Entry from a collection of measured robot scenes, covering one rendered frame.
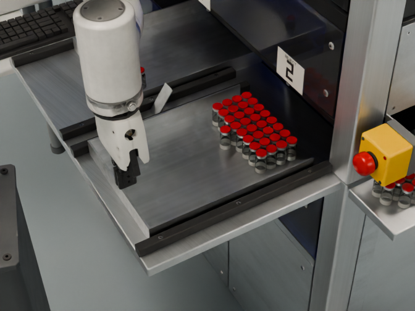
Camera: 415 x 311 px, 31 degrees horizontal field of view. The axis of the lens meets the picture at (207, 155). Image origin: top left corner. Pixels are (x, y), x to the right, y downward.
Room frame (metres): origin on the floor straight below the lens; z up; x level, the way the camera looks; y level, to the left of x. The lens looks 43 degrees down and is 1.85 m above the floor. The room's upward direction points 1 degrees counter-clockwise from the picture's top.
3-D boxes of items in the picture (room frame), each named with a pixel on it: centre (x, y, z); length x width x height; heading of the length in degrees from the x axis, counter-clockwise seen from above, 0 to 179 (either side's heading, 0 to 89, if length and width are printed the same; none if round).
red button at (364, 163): (0.89, -0.27, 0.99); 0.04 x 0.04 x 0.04; 29
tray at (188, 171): (1.02, 0.02, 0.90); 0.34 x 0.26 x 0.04; 119
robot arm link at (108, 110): (0.86, 0.13, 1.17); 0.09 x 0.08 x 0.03; 29
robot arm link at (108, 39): (0.87, 0.14, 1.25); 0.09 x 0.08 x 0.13; 174
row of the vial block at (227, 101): (1.07, -0.08, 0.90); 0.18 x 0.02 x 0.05; 29
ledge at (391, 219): (0.92, -0.35, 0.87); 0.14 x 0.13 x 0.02; 119
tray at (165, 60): (1.37, 0.09, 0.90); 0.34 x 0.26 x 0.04; 119
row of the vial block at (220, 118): (1.06, -0.06, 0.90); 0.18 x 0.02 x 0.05; 29
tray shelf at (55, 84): (1.19, 0.06, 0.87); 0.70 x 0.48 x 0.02; 29
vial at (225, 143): (1.06, -0.04, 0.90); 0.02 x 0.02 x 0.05
